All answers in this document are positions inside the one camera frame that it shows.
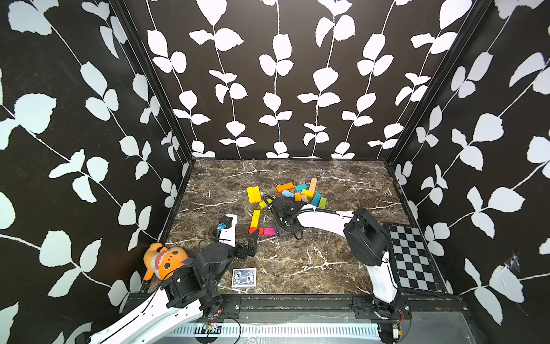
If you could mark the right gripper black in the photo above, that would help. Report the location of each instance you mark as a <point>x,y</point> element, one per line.
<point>281,232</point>

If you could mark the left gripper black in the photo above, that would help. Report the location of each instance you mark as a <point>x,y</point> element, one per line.
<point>243,252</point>

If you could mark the red block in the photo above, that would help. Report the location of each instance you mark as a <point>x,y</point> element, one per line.
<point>259,231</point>

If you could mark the magenta block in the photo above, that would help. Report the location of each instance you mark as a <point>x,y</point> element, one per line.
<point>270,232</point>

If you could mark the yellow long block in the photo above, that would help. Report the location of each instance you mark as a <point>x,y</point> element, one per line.
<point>255,219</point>

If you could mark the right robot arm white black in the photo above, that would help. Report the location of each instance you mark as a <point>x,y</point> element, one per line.
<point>368,240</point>

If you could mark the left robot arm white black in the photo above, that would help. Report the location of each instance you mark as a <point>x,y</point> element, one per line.
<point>189,293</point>

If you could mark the light blue short block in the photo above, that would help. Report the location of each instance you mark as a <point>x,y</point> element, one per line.
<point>288,194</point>

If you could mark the orange long block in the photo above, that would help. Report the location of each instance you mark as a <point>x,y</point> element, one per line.
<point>285,187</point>

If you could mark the teal short block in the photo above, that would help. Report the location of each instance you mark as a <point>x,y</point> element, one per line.
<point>299,188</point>

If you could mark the amber short block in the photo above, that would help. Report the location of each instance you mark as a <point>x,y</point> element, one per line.
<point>308,193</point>

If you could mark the cyan long block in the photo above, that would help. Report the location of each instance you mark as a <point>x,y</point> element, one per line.
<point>316,199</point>

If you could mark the yellow block far left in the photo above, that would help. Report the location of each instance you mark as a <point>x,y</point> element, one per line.
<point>251,195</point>

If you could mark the lime green short block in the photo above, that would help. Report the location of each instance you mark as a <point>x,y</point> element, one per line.
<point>323,203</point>

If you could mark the natural wood long block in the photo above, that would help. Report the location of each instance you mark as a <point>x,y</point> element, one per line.
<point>313,185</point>

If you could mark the orange plush toy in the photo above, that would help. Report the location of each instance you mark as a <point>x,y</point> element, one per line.
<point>161,261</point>

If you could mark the black white checkerboard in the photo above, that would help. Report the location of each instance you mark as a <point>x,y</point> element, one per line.
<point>412,264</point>

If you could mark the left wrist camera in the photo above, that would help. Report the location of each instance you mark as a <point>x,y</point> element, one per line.
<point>226,229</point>

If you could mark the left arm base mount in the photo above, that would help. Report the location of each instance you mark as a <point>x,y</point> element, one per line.
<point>223,306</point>

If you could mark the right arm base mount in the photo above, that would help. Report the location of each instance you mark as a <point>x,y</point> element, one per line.
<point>367,307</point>

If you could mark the white perforated rail strip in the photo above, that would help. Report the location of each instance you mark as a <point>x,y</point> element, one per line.
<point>366,331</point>

